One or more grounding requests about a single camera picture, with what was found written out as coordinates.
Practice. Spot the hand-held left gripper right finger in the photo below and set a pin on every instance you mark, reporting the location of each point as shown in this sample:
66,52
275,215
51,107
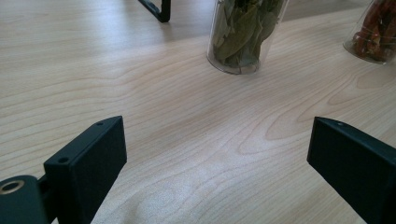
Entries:
358,168

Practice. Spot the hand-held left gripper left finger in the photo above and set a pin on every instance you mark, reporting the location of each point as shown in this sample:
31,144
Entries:
90,161

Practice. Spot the glass jar dried red chili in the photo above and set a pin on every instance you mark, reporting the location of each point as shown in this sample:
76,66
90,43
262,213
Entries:
376,37

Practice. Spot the black metal shelf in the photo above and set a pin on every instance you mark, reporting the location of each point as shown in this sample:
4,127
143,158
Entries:
163,11

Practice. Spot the tall glass jar bay leaves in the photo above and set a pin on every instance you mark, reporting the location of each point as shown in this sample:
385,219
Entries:
243,37

